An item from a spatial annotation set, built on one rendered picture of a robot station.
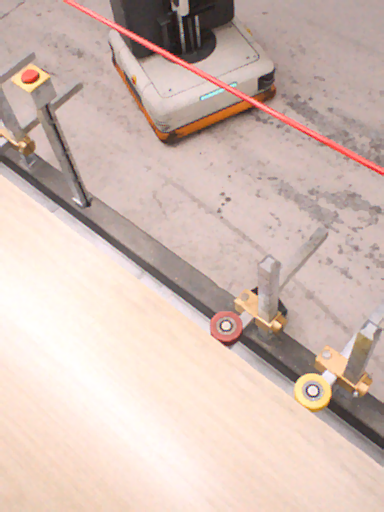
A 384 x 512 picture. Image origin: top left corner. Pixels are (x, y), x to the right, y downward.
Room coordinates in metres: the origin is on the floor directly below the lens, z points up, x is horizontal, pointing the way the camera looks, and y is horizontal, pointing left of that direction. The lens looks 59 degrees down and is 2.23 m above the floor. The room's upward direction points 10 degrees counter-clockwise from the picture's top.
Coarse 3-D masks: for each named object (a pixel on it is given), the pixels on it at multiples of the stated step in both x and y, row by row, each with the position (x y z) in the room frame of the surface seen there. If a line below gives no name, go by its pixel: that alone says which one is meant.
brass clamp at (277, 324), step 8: (256, 296) 0.68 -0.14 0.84; (240, 304) 0.67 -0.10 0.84; (248, 304) 0.66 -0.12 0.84; (256, 304) 0.66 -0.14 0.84; (240, 312) 0.67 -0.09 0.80; (248, 312) 0.65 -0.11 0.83; (256, 312) 0.64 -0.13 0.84; (280, 312) 0.63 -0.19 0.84; (256, 320) 0.63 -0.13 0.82; (264, 320) 0.61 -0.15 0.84; (272, 320) 0.61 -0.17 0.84; (280, 320) 0.61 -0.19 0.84; (264, 328) 0.61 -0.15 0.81; (272, 328) 0.59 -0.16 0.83; (280, 328) 0.59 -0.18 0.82
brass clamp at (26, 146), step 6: (0, 132) 1.43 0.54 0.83; (6, 132) 1.43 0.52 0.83; (6, 138) 1.40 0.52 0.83; (24, 138) 1.39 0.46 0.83; (12, 144) 1.39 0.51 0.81; (18, 144) 1.37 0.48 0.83; (24, 144) 1.36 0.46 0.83; (30, 144) 1.37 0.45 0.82; (18, 150) 1.36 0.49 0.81; (24, 150) 1.35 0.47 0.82; (30, 150) 1.36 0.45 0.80
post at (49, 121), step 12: (48, 108) 1.18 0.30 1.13; (48, 120) 1.18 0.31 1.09; (48, 132) 1.18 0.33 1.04; (60, 132) 1.19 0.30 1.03; (60, 144) 1.18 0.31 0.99; (60, 156) 1.17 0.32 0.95; (72, 156) 1.19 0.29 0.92; (72, 168) 1.18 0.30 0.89; (72, 180) 1.17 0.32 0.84; (72, 192) 1.20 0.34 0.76; (84, 192) 1.19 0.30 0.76; (84, 204) 1.17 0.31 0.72
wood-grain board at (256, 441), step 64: (0, 192) 1.12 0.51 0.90; (0, 256) 0.91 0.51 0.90; (64, 256) 0.87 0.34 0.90; (0, 320) 0.72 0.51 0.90; (64, 320) 0.68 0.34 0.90; (128, 320) 0.65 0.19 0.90; (0, 384) 0.55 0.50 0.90; (64, 384) 0.52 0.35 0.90; (128, 384) 0.49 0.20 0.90; (192, 384) 0.46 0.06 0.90; (256, 384) 0.43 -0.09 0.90; (0, 448) 0.40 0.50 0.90; (64, 448) 0.37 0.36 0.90; (128, 448) 0.34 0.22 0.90; (192, 448) 0.32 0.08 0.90; (256, 448) 0.30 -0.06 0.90; (320, 448) 0.27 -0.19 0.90
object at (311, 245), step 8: (320, 232) 0.84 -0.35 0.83; (312, 240) 0.82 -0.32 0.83; (320, 240) 0.82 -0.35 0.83; (304, 248) 0.80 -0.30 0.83; (312, 248) 0.80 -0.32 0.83; (296, 256) 0.78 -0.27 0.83; (304, 256) 0.78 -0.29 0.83; (288, 264) 0.76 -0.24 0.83; (296, 264) 0.76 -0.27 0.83; (280, 272) 0.74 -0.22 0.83; (288, 272) 0.74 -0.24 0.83; (296, 272) 0.75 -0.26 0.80; (280, 280) 0.72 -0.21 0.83; (288, 280) 0.73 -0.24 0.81; (280, 288) 0.70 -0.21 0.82; (248, 320) 0.63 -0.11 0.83; (248, 328) 0.62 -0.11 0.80
